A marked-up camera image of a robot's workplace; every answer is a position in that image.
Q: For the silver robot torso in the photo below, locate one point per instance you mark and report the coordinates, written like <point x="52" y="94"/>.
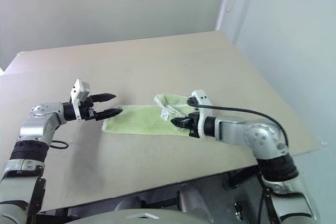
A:
<point x="105" y="217"/>

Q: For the light green towel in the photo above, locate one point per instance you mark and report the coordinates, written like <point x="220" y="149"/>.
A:
<point x="136" y="121"/>

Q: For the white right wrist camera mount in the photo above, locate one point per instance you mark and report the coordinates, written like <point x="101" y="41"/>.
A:
<point x="203" y="98"/>

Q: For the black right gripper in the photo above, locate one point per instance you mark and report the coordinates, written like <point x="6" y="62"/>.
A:
<point x="193" y="125"/>

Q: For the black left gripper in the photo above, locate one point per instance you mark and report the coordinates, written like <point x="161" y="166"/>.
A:
<point x="85" y="110"/>

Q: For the grey cylinder under table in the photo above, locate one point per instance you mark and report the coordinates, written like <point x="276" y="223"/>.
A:
<point x="194" y="200"/>

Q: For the dark rounded grey shape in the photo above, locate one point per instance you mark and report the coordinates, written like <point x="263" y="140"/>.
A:
<point x="130" y="203"/>

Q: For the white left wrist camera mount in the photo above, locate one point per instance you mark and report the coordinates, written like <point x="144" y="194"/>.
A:
<point x="78" y="90"/>

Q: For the black bracket under table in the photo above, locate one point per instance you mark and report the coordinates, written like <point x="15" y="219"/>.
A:
<point x="237" y="178"/>

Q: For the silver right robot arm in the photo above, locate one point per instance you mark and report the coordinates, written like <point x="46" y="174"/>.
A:
<point x="236" y="129"/>

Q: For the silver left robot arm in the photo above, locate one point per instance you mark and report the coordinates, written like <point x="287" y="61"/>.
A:
<point x="34" y="127"/>

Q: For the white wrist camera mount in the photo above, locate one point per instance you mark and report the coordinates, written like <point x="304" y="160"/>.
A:
<point x="203" y="98"/>
<point x="78" y="90"/>

